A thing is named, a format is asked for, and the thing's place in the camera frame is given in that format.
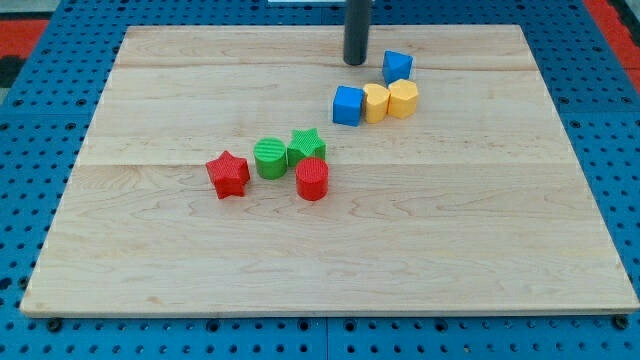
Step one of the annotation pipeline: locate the yellow heart block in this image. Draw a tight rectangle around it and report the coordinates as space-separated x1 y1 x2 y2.
363 83 390 124

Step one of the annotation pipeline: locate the green star block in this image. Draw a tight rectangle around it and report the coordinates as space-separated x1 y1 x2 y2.
287 128 326 168

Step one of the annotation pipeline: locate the blue cube block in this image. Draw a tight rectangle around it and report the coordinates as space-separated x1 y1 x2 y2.
332 86 364 127

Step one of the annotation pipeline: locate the blue triangular block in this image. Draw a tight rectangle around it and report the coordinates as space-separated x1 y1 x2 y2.
382 50 413 85

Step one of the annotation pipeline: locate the green cylinder block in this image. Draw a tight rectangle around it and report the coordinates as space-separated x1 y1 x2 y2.
253 137 287 180

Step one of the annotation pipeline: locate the yellow hexagon block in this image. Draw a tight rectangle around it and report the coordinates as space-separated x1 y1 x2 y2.
388 79 419 119

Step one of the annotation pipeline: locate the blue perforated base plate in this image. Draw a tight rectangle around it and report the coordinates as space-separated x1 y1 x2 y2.
1 0 639 359

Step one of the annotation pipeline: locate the wooden board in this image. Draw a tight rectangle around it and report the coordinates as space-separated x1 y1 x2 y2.
20 25 639 318

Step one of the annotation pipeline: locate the red star block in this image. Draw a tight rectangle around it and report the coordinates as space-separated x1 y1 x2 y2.
205 151 250 199

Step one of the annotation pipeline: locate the red cylinder block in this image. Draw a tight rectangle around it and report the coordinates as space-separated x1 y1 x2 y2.
295 157 329 201

